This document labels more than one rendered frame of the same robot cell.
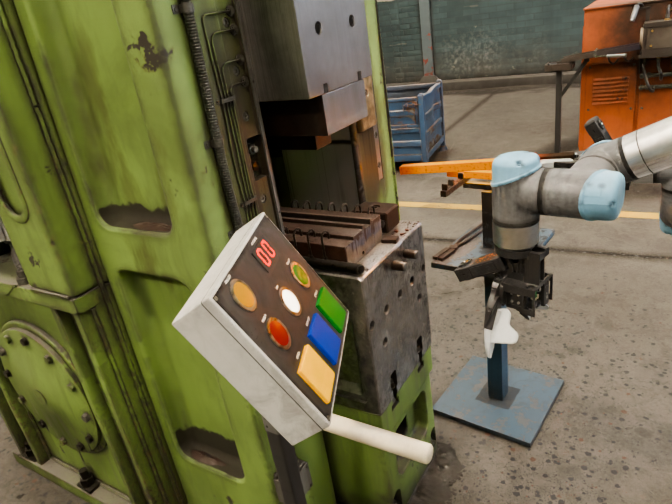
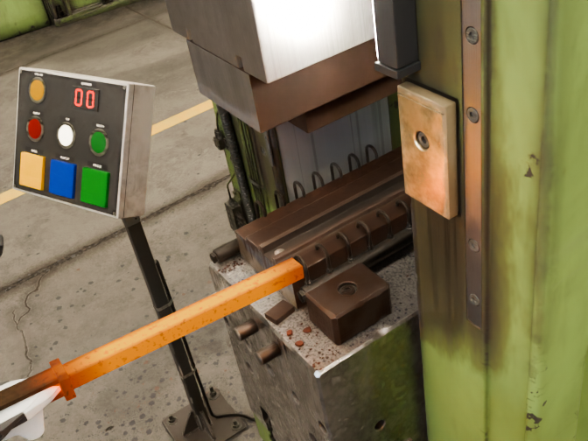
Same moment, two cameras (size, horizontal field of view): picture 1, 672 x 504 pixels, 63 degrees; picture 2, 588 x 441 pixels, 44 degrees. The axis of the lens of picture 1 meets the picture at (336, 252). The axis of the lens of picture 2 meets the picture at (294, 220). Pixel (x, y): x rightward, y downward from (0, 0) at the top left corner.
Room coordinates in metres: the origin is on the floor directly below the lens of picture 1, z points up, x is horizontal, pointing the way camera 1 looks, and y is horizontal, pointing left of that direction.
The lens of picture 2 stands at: (1.90, -0.95, 1.78)
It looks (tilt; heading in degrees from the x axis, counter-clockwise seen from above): 36 degrees down; 118
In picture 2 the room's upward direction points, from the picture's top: 11 degrees counter-clockwise
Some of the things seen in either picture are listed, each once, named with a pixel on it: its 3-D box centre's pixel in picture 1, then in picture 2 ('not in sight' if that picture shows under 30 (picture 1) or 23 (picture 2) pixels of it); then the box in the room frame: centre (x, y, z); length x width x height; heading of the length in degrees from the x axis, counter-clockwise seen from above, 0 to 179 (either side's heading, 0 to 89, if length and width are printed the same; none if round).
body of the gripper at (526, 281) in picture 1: (520, 275); not in sight; (0.83, -0.31, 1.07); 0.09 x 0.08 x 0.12; 42
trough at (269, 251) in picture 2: (304, 218); (361, 205); (1.50, 0.08, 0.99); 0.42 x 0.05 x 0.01; 55
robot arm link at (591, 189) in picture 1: (584, 190); not in sight; (0.78, -0.40, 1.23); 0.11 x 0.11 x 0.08; 50
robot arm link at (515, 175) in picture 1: (517, 188); not in sight; (0.83, -0.31, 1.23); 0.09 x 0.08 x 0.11; 50
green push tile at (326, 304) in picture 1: (329, 310); (96, 186); (0.93, 0.03, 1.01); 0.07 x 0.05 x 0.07; 170
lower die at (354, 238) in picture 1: (302, 232); (355, 214); (1.48, 0.09, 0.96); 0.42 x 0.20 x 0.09; 55
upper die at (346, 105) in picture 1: (279, 109); (332, 38); (1.48, 0.09, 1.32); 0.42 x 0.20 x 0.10; 55
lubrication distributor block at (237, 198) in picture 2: not in sight; (238, 218); (1.13, 0.23, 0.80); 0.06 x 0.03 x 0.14; 145
